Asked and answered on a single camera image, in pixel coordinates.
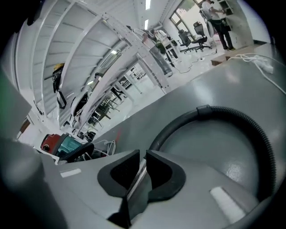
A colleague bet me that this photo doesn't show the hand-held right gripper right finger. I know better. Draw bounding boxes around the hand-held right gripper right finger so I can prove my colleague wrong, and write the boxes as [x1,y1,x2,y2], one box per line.
[146,149,186,201]

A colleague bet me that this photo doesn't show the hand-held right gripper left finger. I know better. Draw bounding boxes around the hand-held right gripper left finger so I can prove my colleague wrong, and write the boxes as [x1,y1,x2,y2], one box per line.
[97,149,141,198]

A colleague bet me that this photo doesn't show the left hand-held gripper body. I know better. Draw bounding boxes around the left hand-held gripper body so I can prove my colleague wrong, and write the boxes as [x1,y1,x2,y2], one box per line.
[0,67,32,140]

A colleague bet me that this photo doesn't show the black corrugated vacuum hose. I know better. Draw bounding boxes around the black corrugated vacuum hose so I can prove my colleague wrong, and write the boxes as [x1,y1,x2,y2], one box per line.
[58,104,277,203]

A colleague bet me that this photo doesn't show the red teal vacuum cleaner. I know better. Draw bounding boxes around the red teal vacuum cleaner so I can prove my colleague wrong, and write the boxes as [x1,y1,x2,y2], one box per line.
[40,132,90,161]

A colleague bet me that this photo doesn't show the white helmet black opening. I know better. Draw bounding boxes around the white helmet black opening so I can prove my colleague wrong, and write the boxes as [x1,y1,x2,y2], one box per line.
[71,90,90,117]

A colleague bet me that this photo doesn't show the wooden floor board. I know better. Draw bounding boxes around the wooden floor board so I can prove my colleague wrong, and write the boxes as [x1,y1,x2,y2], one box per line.
[210,42,277,67]

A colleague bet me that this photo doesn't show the white metal shelving rack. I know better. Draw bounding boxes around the white metal shelving rack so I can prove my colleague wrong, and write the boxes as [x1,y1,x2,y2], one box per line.
[13,0,177,137]

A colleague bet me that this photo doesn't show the black office chair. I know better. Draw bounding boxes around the black office chair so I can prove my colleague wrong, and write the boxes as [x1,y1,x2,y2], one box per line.
[191,21,212,52]
[177,29,195,54]

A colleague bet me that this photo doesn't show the white power strip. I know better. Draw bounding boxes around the white power strip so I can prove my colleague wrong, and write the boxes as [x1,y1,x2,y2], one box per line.
[254,55,274,74]

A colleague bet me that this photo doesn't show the white cabinet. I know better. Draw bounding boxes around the white cabinet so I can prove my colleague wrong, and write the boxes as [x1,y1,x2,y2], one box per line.
[218,0,253,49]

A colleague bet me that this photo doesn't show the white looped cables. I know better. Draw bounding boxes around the white looped cables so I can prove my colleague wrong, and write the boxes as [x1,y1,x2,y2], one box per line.
[93,140,118,157]

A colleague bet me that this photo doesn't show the black device with cables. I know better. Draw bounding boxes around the black device with cables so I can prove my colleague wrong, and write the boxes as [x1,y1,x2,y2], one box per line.
[52,68,67,110]

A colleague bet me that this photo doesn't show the white extension cord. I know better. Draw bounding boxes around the white extension cord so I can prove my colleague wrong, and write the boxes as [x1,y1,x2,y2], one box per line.
[230,53,286,94]

